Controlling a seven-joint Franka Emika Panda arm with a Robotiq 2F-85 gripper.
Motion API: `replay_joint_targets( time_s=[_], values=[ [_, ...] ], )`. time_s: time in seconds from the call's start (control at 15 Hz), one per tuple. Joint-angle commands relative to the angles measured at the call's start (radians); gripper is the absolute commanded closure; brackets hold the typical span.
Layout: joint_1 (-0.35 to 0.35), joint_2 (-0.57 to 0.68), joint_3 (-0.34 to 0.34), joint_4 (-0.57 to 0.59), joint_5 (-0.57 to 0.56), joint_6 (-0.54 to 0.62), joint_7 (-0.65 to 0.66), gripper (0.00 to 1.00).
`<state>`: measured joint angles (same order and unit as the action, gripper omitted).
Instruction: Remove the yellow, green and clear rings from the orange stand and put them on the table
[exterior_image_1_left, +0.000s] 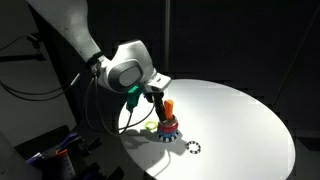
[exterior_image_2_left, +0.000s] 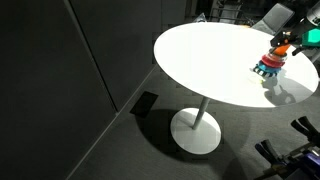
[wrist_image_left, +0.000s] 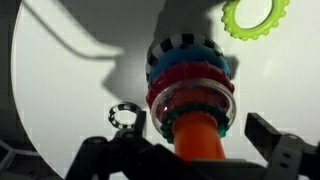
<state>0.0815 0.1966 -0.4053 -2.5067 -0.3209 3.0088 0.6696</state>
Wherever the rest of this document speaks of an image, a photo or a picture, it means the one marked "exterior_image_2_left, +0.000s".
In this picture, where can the black floor plate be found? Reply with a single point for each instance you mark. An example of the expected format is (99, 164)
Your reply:
(144, 104)

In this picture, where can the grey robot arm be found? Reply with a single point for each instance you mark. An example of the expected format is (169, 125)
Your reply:
(315, 15)

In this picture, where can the metal rack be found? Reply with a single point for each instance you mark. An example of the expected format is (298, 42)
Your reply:
(230, 11)

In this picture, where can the grey chair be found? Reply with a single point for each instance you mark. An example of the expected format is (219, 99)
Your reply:
(273, 20)

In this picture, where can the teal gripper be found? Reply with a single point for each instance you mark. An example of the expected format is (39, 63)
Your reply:
(311, 38)

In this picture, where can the pale triangular object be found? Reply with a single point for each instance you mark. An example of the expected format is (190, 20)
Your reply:
(201, 18)

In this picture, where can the orange cone stand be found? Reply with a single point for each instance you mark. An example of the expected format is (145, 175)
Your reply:
(281, 50)

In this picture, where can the white table pole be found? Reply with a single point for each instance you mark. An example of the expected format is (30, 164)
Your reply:
(201, 113)

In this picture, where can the white round table base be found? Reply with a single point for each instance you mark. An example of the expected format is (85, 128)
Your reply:
(196, 140)

